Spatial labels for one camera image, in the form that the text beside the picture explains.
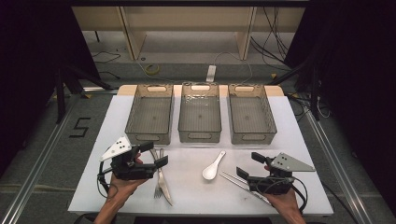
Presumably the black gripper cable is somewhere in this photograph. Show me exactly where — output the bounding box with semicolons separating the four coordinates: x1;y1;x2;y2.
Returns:
290;176;309;214
96;161;119;200

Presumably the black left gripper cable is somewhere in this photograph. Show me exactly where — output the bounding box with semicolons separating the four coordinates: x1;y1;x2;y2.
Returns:
96;161;119;200

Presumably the black metal stand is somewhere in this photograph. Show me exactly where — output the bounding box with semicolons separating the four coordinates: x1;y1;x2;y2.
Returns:
267;55;322;121
54;64;114;124

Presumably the white ceramic spoon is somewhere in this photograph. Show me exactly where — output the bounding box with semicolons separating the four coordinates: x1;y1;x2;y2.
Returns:
202;150;227;181

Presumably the person's left hand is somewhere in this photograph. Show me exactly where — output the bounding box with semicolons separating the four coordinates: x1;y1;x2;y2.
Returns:
106;174;149;204

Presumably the white power strip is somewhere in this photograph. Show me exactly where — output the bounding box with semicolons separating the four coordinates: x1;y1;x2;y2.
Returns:
205;64;217;83

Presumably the yellow tape roll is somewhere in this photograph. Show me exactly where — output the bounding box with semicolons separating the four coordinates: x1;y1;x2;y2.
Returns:
145;63;162;76

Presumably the thin black floor cable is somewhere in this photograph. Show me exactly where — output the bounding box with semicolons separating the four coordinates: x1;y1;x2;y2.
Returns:
92;50;121;64

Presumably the beige wooden shelf unit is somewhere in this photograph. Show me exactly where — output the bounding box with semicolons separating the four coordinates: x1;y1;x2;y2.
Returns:
71;6;306;62

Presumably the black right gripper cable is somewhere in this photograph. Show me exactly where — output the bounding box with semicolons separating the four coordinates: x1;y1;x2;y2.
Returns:
290;176;309;214

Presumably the dark curtain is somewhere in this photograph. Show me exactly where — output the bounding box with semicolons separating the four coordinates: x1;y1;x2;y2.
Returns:
284;0;396;206
0;0;101;176

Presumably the grey translucent plastic bin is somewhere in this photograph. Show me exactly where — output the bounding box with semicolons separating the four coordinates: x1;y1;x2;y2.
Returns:
228;83;278;146
124;83;175;146
177;83;222;144

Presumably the metal knife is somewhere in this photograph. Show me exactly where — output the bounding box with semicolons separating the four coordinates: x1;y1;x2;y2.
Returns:
158;147;174;207

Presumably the black cable bundle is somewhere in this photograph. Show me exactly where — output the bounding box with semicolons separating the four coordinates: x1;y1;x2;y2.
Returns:
250;6;297;70

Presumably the metal floor rail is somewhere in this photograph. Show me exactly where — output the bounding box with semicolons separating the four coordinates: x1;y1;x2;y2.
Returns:
303;108;375;224
0;101;75;224

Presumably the person's right hand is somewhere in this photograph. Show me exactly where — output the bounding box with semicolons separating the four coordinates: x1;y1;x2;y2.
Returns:
262;187;303;217

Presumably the metal fork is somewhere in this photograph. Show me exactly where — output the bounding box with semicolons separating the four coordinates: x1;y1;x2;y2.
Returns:
148;148;164;200

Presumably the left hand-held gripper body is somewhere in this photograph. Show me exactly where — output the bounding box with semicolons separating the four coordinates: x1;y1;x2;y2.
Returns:
99;136;157;181

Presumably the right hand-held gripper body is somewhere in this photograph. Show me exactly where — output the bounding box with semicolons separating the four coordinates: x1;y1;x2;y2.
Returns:
247;152;317;196

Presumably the white cable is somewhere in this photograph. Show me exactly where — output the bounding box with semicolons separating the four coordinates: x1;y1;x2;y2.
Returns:
136;50;254;86

